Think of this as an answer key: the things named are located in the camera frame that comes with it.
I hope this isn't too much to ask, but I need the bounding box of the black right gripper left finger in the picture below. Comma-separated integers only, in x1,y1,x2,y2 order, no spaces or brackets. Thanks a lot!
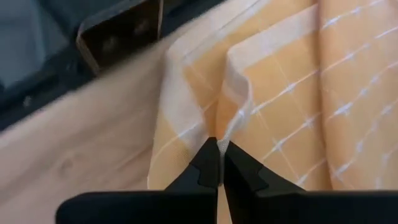
55,137,222,224

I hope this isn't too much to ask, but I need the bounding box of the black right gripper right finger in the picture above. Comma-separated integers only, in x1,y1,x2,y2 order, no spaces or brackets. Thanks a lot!
223,141,398,224

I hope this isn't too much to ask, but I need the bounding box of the orange checked towel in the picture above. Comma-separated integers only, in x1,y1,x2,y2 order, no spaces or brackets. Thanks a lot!
147,0,398,224

